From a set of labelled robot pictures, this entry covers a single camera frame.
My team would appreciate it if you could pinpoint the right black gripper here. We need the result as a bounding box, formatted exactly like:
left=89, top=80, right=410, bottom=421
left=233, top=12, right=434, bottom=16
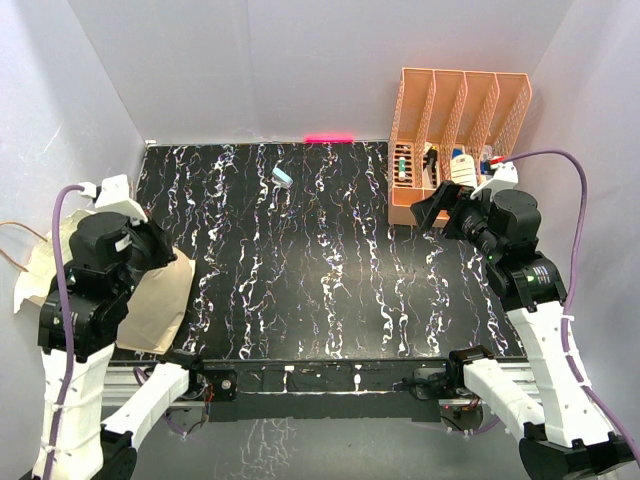
left=411, top=180, right=502, bottom=260

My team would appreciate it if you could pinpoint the brown paper bag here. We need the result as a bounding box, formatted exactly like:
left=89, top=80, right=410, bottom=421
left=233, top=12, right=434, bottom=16
left=14, top=210, right=195, bottom=363

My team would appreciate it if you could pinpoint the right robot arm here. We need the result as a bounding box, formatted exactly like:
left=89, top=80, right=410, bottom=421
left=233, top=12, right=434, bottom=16
left=411, top=181, right=639, bottom=479

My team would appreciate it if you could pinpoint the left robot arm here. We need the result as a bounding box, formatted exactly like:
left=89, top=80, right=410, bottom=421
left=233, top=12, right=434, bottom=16
left=31, top=212, right=207, bottom=479

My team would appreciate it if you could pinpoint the white labelled bottle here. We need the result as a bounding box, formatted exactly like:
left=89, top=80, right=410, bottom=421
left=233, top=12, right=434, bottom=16
left=450, top=154, right=478, bottom=188

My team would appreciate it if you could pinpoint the orange desk organizer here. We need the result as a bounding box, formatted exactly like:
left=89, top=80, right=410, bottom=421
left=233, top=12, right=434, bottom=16
left=388, top=67, right=532, bottom=226

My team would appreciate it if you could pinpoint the light blue stapler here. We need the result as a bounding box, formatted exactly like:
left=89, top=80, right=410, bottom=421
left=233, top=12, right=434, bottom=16
left=272, top=167, right=293, bottom=189

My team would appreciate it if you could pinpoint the pink tape strip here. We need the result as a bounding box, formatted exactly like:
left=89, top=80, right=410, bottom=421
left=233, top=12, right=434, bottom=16
left=304, top=133, right=354, bottom=144

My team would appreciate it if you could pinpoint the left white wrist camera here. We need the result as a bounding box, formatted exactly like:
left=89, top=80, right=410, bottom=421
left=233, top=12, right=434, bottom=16
left=79, top=174, right=148, bottom=226

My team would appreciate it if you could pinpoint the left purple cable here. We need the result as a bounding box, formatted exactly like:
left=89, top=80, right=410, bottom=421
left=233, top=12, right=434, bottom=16
left=39, top=184, right=96, bottom=480

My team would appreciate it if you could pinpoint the purple cable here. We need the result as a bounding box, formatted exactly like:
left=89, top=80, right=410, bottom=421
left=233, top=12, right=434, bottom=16
left=499, top=148, right=640, bottom=461
left=39, top=184, right=96, bottom=480

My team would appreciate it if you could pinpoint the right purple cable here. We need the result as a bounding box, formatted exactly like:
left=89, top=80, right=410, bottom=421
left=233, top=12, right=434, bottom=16
left=499, top=148, right=640, bottom=461

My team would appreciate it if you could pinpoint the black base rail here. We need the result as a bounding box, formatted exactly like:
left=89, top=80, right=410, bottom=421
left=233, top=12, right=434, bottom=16
left=199, top=357, right=481, bottom=426

